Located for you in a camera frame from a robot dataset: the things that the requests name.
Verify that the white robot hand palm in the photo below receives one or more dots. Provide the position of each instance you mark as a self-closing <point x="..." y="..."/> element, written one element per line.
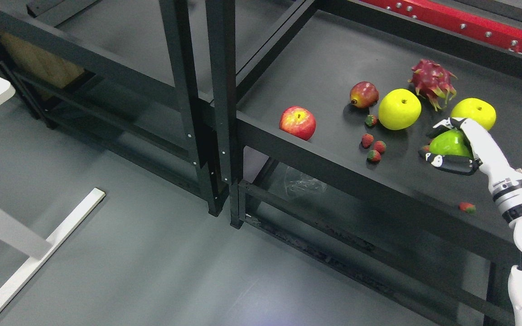
<point x="493" y="162"/>

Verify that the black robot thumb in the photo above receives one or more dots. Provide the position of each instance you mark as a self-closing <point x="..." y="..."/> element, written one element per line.
<point x="459" y="165"/>

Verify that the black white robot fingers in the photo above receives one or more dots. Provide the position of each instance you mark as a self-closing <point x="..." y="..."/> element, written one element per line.
<point x="451" y="123"/>

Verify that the green apple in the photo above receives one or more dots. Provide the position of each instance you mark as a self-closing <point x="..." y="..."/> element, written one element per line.
<point x="451" y="142"/>

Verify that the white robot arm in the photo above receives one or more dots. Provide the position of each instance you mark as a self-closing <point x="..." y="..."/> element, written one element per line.
<point x="504" y="185"/>

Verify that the yellow apple right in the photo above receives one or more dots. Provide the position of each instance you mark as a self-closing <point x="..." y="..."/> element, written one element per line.
<point x="480" y="111"/>

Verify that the yellow apple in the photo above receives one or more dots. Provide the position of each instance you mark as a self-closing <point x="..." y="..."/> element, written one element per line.
<point x="399" y="109"/>
<point x="480" y="111"/>

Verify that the yellow apple left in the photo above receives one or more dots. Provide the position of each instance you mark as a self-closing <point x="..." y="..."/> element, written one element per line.
<point x="399" y="109"/>

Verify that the black metal right shelf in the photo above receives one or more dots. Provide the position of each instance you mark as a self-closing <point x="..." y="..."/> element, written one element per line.
<point x="393" y="226"/>

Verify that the black metal shelf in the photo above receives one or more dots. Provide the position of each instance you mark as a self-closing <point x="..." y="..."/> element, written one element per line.
<point x="139" y="96"/>
<point x="393" y="226"/>

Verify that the red apple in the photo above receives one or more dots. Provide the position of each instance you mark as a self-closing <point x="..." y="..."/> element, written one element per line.
<point x="299" y="122"/>

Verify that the black metal left shelf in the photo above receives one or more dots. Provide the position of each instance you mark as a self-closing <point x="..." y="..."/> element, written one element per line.
<point x="139" y="96"/>

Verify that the wooden board behind shelf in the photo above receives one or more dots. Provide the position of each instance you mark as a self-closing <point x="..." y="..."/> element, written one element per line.
<point x="39" y="62"/>

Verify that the strawberry lone right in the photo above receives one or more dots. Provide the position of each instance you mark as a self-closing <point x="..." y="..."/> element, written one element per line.
<point x="467" y="207"/>

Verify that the pink dragon fruit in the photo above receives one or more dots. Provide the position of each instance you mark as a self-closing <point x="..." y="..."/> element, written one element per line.
<point x="433" y="82"/>

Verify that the strawberry middle right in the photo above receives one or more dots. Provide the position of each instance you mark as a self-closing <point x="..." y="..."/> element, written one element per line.
<point x="380" y="146"/>

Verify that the strawberry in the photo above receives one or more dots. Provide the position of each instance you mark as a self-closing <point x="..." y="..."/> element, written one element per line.
<point x="380" y="146"/>
<point x="371" y="120"/>
<point x="367" y="140"/>
<point x="374" y="156"/>

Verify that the strawberry top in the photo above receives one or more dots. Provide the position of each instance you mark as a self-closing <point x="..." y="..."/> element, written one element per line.
<point x="371" y="120"/>

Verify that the strawberry bottom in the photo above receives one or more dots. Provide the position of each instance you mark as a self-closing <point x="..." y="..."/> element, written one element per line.
<point x="374" y="156"/>

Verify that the strawberry middle left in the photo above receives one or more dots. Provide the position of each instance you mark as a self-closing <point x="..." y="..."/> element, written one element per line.
<point x="367" y="140"/>

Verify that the red mango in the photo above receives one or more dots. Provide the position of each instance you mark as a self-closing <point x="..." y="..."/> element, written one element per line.
<point x="364" y="95"/>

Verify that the red metal beam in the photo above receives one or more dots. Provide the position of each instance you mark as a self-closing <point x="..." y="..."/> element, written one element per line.
<point x="476" y="27"/>

